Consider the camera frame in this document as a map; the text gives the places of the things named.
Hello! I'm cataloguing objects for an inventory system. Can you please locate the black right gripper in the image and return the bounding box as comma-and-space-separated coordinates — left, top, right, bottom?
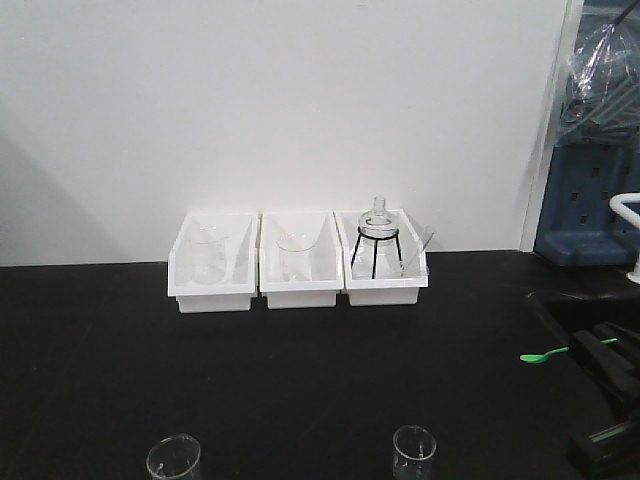
567, 322, 639, 479

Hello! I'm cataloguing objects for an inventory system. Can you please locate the green plastic spoon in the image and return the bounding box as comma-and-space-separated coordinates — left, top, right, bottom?
518, 336, 619, 364

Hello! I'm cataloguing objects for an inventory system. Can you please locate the black lab sink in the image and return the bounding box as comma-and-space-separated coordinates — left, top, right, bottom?
525, 292, 639, 346

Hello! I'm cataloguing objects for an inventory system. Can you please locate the blue pegboard drying rack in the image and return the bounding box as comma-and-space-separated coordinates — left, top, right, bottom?
534, 144, 639, 267

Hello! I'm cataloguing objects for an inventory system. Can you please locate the white faucet pipe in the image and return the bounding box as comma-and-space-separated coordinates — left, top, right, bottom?
609, 192, 640, 284

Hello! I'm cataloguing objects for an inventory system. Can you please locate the front right glass beaker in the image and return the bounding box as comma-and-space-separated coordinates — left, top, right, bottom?
392, 425, 437, 480

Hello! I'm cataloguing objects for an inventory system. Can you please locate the glass tube in right bin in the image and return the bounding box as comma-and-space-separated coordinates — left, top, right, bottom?
401, 225, 435, 277

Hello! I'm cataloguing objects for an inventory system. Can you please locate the right white plastic bin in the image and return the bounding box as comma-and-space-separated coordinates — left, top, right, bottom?
334, 209, 429, 306

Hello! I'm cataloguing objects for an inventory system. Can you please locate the white plastic bin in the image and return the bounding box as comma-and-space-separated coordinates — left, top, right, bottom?
259, 211, 344, 309
334, 209, 429, 306
167, 213, 259, 313

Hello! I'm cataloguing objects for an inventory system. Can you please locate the clear plastic bag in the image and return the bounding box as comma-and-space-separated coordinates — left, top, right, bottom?
556, 1, 639, 150

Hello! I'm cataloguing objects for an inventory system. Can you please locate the round glass flask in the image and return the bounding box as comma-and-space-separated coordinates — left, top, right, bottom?
358, 196, 399, 240

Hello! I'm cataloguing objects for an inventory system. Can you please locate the middle white plastic bin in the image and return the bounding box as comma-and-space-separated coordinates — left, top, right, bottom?
259, 211, 344, 309

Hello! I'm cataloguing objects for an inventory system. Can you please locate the glass beaker in middle bin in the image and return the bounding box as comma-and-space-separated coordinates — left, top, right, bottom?
277, 233, 315, 282

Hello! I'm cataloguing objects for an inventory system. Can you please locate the glass beaker in bin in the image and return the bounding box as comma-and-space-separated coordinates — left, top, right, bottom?
189, 226, 228, 285
277, 233, 315, 282

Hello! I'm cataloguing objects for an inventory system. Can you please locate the left white plastic bin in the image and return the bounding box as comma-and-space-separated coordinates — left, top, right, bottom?
167, 213, 259, 313

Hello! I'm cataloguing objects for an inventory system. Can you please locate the glass beaker in left bin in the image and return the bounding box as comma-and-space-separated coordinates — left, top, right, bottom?
189, 226, 228, 285

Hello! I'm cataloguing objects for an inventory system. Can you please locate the front left glass beaker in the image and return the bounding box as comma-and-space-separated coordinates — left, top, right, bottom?
145, 433, 203, 480

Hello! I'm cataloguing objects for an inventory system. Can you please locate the black wire tripod stand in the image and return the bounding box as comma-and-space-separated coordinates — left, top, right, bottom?
350, 226, 404, 280

